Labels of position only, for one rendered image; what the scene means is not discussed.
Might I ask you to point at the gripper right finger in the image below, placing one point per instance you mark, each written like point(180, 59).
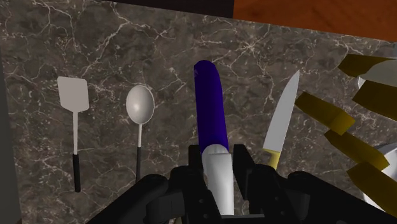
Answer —
point(279, 195)

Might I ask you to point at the blue and white marker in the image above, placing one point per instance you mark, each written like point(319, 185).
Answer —
point(209, 108)

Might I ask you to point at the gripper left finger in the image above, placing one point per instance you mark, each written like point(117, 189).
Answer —
point(173, 198)

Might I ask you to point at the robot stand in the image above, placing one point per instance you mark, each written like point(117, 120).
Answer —
point(173, 6)

